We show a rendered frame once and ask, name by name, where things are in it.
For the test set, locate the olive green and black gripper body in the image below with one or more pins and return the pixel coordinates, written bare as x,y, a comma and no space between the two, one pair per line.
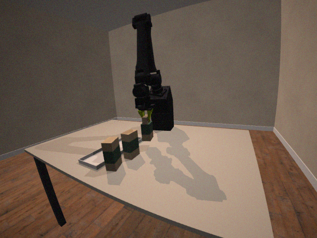
148,108

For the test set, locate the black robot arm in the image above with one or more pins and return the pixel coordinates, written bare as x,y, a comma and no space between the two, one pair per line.
145,64

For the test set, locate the tan block with dark green band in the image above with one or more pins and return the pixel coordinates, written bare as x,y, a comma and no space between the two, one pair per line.
111,153
146,129
130,144

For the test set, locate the white shallow rectangular tray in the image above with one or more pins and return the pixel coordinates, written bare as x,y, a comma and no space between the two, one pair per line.
95,159

